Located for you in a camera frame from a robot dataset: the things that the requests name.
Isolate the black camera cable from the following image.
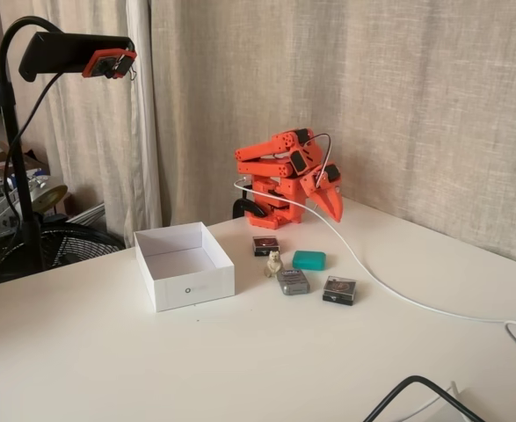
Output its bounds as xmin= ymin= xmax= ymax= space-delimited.
xmin=0 ymin=72 xmax=61 ymax=282

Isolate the overhead camera on stand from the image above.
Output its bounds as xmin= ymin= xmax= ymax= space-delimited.
xmin=0 ymin=0 xmax=164 ymax=247

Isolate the grey metal tin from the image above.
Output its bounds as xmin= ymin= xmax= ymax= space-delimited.
xmin=277 ymin=268 xmax=310 ymax=297

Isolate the silver metal lamp shade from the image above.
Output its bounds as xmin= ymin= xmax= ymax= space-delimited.
xmin=27 ymin=174 xmax=69 ymax=211

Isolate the black gooseneck stand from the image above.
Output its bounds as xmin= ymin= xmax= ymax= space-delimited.
xmin=0 ymin=16 xmax=65 ymax=287

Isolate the green cube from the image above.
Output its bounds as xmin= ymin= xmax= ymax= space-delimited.
xmin=292 ymin=250 xmax=328 ymax=271

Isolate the black floor fan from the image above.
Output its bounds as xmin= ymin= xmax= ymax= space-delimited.
xmin=37 ymin=222 xmax=127 ymax=270

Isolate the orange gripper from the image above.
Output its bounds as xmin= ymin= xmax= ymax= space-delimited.
xmin=300 ymin=163 xmax=345 ymax=223

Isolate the thick black cable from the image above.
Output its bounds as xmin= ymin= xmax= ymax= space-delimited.
xmin=362 ymin=375 xmax=487 ymax=422

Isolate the black table clamp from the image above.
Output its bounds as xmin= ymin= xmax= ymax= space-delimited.
xmin=231 ymin=197 xmax=270 ymax=220

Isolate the white folded rack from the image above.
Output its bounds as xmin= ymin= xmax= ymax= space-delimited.
xmin=62 ymin=200 xmax=107 ymax=226

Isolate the black case with clear lid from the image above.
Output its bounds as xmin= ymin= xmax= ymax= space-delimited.
xmin=322 ymin=275 xmax=358 ymax=307
xmin=251 ymin=236 xmax=281 ymax=258

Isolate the black camera holder bar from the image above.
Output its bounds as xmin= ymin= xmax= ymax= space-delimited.
xmin=18 ymin=32 xmax=135 ymax=84

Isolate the long white cable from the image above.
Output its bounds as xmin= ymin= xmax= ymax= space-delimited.
xmin=233 ymin=178 xmax=516 ymax=324

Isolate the white cardboard bin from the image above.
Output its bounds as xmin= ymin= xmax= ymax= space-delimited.
xmin=133 ymin=222 xmax=236 ymax=313

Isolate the orange-cased camera module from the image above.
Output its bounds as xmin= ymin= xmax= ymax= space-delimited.
xmin=81 ymin=49 xmax=138 ymax=81

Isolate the beige linen curtain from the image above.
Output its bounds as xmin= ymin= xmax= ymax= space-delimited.
xmin=149 ymin=0 xmax=516 ymax=270

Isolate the small beige bear figurine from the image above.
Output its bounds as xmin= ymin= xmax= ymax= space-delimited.
xmin=264 ymin=250 xmax=284 ymax=279

